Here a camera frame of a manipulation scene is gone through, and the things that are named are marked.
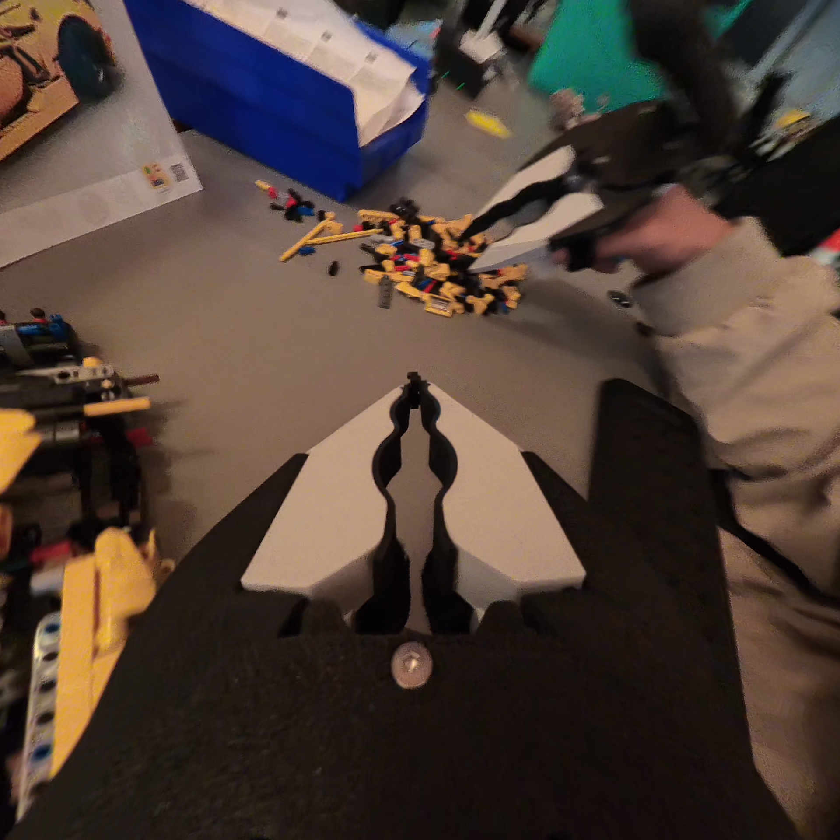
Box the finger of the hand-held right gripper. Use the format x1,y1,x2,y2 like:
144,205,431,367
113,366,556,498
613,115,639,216
466,193,606,276
458,144,580,244

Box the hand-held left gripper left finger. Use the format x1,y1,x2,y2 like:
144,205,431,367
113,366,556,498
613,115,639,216
240,385,412,634

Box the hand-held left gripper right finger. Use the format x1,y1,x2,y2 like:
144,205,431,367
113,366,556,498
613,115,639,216
419,382,588,634

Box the yellow toy brick car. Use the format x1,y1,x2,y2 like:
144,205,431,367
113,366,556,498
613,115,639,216
0,307,176,821

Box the grey desk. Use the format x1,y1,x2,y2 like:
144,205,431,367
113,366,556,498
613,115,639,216
0,79,670,592

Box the person's right hand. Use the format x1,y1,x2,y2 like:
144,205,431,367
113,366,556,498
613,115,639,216
594,185,734,274

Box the yellow flat brick piece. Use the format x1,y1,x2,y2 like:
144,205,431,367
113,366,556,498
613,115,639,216
465,109,513,140

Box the teal object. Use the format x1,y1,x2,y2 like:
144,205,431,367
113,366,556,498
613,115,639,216
528,0,752,114

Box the pile of loose toy bricks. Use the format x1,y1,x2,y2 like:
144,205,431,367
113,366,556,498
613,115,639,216
357,197,530,320

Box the long yellow brick axle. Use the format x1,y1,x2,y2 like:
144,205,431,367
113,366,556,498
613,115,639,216
305,225,386,248
279,218,338,264

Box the white paper sheets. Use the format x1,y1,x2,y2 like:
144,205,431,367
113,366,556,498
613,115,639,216
184,0,427,148

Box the cluster of small coloured pins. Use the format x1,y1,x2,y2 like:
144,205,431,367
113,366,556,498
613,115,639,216
255,179,337,222

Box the blue plastic bin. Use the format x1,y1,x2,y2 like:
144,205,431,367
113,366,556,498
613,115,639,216
123,0,432,203

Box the white instruction booklet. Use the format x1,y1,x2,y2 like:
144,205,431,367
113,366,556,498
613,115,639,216
0,0,204,270

